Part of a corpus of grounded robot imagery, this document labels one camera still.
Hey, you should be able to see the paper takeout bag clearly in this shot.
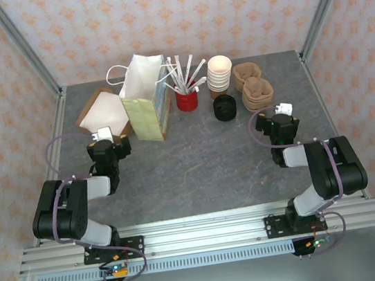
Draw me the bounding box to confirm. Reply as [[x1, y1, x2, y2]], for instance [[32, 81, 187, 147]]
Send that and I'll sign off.
[[102, 48, 188, 148]]

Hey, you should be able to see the stack of pulp cup carriers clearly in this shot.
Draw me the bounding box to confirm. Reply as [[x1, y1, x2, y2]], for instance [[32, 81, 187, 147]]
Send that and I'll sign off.
[[232, 60, 277, 116]]

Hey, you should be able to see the brown cardboard napkin box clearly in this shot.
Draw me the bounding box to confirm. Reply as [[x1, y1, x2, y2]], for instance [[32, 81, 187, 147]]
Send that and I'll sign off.
[[72, 82, 135, 145]]

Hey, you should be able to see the stack of black cup lids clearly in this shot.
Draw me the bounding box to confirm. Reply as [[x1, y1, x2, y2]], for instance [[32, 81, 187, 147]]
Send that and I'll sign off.
[[211, 92, 240, 123]]

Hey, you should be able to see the red straw holder cup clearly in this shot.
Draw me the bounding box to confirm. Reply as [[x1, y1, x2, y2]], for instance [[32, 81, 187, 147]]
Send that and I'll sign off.
[[173, 79, 201, 114]]

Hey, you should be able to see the stack of paper cups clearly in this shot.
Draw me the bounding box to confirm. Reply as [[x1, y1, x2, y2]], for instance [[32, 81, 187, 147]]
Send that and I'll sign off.
[[204, 62, 237, 103]]

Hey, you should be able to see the small circuit board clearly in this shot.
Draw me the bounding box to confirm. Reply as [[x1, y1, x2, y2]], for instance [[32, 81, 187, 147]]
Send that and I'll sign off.
[[98, 260, 131, 281], [293, 233, 335, 257]]

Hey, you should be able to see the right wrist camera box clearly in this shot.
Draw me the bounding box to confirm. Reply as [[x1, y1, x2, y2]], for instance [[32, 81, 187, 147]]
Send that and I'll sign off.
[[272, 100, 295, 116]]

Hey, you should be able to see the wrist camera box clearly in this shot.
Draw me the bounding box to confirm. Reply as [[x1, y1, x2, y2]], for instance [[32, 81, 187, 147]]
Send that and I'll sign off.
[[89, 125, 114, 143], [272, 100, 295, 116]]

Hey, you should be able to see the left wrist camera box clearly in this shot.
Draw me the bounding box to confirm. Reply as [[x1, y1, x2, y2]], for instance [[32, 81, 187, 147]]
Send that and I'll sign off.
[[89, 125, 114, 143]]

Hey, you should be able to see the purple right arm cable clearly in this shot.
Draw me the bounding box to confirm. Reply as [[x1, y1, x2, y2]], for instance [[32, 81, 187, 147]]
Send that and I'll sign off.
[[246, 98, 351, 263]]

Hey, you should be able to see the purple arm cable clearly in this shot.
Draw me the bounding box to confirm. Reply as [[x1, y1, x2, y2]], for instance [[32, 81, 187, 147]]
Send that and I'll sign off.
[[246, 98, 351, 263], [38, 125, 152, 281]]

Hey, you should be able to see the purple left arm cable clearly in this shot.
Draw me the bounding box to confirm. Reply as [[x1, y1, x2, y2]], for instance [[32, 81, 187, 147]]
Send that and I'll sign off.
[[38, 125, 152, 281]]

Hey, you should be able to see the aluminium frame post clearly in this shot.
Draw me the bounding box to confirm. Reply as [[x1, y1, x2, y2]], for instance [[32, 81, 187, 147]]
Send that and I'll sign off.
[[0, 0, 65, 107], [291, 0, 370, 64]]

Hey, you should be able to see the aluminium base rail beam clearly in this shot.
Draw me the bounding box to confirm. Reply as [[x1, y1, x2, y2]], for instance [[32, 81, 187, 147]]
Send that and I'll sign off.
[[15, 190, 375, 277]]

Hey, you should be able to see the white slotted cable duct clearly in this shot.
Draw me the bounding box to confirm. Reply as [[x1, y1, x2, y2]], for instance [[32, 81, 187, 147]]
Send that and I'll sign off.
[[35, 239, 297, 281]]

